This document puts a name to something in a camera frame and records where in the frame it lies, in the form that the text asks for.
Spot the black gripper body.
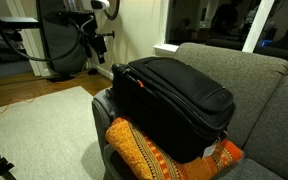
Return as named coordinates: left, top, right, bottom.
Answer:
left=82, top=23, right=108, bottom=48

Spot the dark garment bag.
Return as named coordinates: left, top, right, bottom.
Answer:
left=36, top=0, right=88, bottom=75

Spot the round black-framed mirror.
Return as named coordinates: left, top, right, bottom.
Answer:
left=102, top=0, right=121, bottom=22

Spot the white window sill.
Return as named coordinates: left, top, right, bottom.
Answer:
left=153, top=43, right=180, bottom=55

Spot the black shelf board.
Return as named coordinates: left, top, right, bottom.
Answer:
left=0, top=16, right=40, bottom=30

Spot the black wheeled suitcase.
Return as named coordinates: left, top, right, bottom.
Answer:
left=105, top=56, right=237, bottom=164

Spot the cream floor rug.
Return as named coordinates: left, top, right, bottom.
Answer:
left=0, top=85, right=107, bottom=180

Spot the white luggage tag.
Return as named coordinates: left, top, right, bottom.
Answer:
left=202, top=139, right=220, bottom=158

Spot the grey fabric sofa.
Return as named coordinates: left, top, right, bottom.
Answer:
left=91, top=42, right=288, bottom=180

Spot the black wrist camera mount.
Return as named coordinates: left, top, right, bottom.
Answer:
left=44, top=10, right=96, bottom=28

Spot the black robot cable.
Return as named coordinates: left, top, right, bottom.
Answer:
left=0, top=0, right=95, bottom=63

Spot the orange floor cable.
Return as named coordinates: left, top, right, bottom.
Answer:
left=0, top=71, right=89, bottom=123

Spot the white window post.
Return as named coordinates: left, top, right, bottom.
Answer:
left=241, top=0, right=276, bottom=54

